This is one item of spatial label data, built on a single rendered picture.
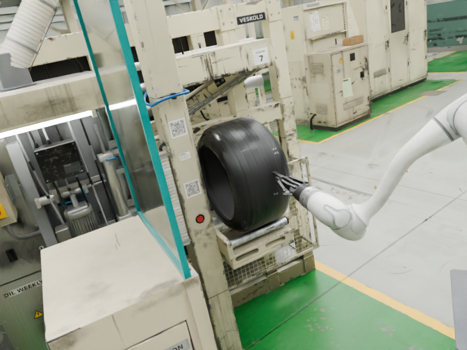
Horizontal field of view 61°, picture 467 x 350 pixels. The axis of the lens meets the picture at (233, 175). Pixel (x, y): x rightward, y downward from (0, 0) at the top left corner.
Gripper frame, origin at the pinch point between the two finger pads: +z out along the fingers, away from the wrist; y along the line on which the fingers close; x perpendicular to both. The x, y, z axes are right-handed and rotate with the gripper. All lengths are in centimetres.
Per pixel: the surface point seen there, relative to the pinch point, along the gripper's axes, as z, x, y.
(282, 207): 4.2, 19.4, -3.5
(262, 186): 3.5, 3.8, 6.6
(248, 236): 11.4, 33.5, 12.7
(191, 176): 23.9, -1.9, 31.5
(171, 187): 24.6, 0.5, 41.6
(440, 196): 74, 135, -226
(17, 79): 59, -53, 87
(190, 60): 56, -45, 10
